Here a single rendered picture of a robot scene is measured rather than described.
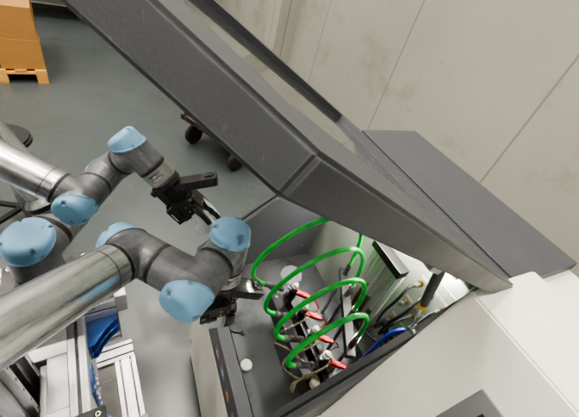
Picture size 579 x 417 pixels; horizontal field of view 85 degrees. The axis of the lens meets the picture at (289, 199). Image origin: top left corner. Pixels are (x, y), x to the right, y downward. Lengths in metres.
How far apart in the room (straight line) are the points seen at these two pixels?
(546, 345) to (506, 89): 2.10
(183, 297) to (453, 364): 0.53
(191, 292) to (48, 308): 0.18
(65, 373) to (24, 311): 0.68
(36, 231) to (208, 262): 0.58
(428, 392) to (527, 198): 1.98
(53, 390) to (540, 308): 1.16
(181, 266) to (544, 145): 2.34
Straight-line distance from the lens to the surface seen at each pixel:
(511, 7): 2.75
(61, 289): 0.51
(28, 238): 1.03
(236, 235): 0.58
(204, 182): 0.87
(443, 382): 0.79
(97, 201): 0.83
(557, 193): 2.56
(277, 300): 1.21
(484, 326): 0.72
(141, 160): 0.84
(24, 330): 0.48
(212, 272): 0.55
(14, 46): 4.84
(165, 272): 0.56
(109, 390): 1.91
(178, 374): 2.12
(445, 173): 1.20
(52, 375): 1.16
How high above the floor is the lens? 1.98
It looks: 38 degrees down
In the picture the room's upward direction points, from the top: 17 degrees clockwise
